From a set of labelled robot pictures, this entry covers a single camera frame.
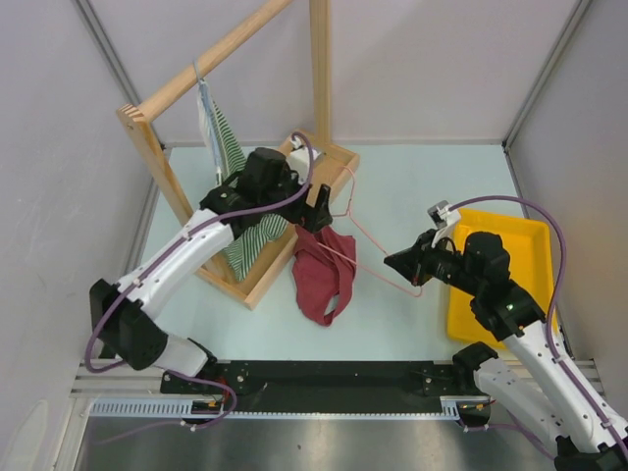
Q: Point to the red tank top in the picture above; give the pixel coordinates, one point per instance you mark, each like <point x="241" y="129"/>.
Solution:
<point x="323" y="273"/>

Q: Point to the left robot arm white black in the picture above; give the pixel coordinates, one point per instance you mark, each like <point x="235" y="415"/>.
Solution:
<point x="124" y="313"/>

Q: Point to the blue hanger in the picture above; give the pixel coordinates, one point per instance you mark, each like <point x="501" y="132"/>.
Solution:
<point x="208" y="125"/>

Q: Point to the white cable duct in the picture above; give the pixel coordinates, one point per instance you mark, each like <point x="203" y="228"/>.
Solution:
<point x="195" y="409"/>

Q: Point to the yellow plastic tray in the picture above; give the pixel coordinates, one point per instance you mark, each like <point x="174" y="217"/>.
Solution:
<point x="528" y="244"/>

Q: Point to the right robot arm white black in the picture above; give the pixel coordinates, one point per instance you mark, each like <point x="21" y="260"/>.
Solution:
<point x="564" y="412"/>

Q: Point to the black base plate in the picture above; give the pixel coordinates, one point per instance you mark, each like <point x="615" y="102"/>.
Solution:
<point x="343" y="388"/>

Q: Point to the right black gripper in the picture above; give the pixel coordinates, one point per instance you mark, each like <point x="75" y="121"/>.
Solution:
<point x="413" y="262"/>

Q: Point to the green striped garment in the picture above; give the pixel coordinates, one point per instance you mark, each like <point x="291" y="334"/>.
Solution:
<point x="244" y="251"/>

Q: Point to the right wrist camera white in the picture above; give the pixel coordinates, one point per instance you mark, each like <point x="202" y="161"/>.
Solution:
<point x="445" y="218"/>

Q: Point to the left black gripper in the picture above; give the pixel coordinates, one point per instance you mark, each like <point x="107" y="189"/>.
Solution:
<point x="310" y="218"/>

